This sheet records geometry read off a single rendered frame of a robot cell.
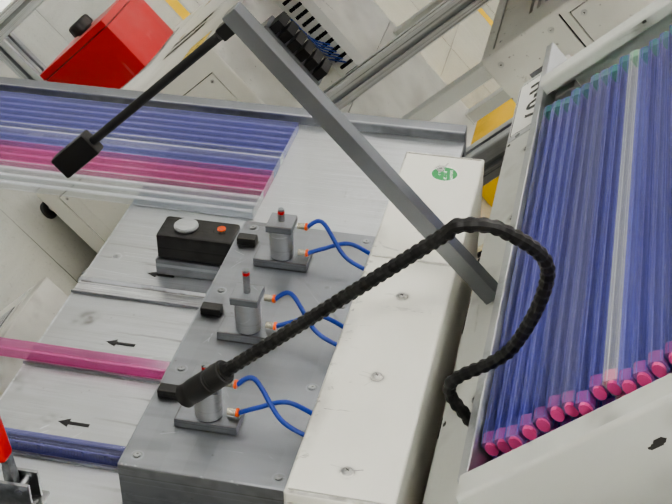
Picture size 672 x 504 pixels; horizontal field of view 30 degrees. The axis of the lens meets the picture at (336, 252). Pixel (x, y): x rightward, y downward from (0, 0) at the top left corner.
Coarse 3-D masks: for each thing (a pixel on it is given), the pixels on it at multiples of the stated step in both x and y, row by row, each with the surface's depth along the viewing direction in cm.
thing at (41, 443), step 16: (16, 432) 103; (32, 432) 103; (16, 448) 103; (32, 448) 102; (48, 448) 102; (64, 448) 102; (80, 448) 102; (96, 448) 102; (112, 448) 102; (112, 464) 101
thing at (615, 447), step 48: (624, 48) 125; (528, 96) 140; (528, 144) 119; (480, 384) 90; (480, 432) 86; (576, 432) 76; (624, 432) 74; (480, 480) 79; (528, 480) 77; (576, 480) 77; (624, 480) 76
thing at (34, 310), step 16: (32, 288) 174; (48, 288) 172; (16, 304) 172; (32, 304) 169; (48, 304) 171; (0, 320) 171; (16, 320) 165; (32, 320) 167; (48, 320) 170; (0, 336) 164; (16, 336) 164; (32, 336) 166; (0, 368) 159; (16, 368) 161; (0, 384) 158
